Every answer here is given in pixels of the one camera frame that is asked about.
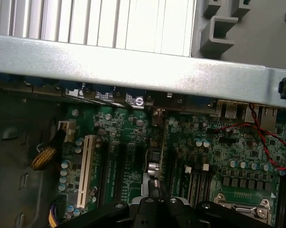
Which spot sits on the green motherboard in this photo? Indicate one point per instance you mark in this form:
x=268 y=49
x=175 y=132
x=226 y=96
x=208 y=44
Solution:
x=228 y=142

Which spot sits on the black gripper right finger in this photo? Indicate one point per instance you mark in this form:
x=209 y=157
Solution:
x=178 y=213

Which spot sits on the white PCI expansion slot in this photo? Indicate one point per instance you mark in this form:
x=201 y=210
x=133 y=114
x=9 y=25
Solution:
x=86 y=171

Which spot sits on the metal CPU socket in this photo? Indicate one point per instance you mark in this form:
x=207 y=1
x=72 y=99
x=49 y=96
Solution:
x=247 y=209

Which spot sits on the short black expansion slot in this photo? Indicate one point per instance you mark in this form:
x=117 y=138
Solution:
x=139 y=155

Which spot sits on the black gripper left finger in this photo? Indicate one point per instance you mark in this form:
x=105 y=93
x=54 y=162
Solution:
x=145 y=213

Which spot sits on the open grey PC case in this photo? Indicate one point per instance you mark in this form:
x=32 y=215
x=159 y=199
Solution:
x=133 y=64

